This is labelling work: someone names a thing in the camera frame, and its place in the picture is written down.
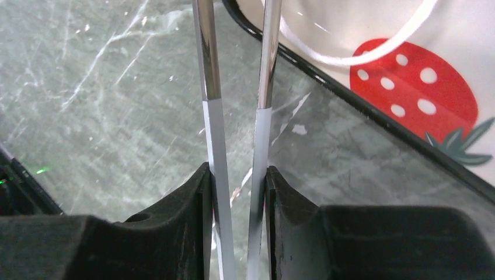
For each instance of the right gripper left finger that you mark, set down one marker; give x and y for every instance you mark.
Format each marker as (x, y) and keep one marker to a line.
(169, 240)

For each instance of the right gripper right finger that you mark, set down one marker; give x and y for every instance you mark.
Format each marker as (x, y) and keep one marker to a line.
(308, 241)

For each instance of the brown paper bag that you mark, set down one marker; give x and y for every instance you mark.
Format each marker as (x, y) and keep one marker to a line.
(422, 13)

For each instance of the strawberry pattern tray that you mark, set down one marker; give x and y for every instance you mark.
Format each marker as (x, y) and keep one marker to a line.
(435, 91)

